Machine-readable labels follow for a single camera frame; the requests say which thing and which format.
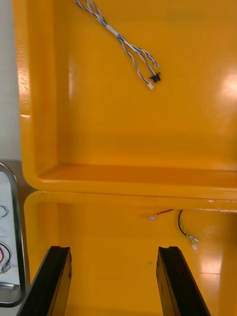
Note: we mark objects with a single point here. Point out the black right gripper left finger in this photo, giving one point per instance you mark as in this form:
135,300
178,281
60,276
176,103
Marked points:
49,284

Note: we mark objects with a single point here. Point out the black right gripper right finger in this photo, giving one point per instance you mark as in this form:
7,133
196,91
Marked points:
177,284

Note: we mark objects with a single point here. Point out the steel tray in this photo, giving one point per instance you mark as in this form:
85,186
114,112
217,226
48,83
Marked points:
18,247

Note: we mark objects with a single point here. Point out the yellow-orange plastic bin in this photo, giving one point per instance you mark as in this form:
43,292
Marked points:
111,247
98,123

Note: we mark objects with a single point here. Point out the white paper sheet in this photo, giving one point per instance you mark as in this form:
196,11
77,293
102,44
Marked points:
6,187

